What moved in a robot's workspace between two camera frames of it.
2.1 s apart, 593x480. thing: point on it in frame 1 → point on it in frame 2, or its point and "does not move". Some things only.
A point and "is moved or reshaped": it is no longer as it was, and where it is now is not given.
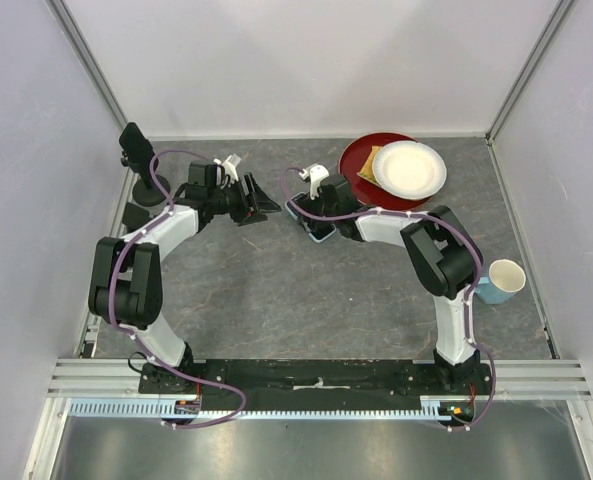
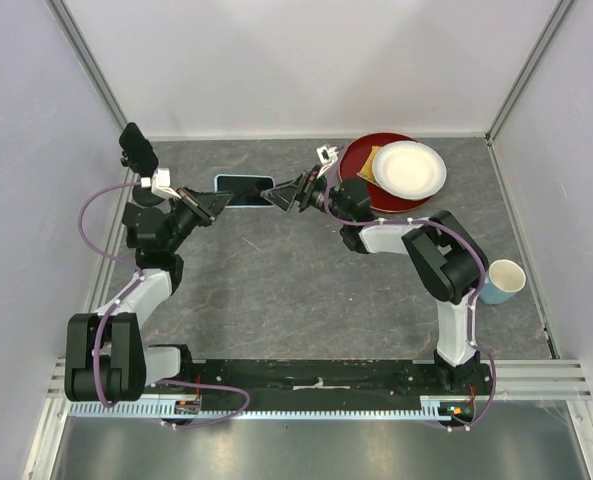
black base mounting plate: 315,384 does not move
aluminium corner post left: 61,12 does not move
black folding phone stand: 134,216 does not move
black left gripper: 261,201 → 204,205
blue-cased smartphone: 317,227 is moved or reshaped
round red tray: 367,193 does not move
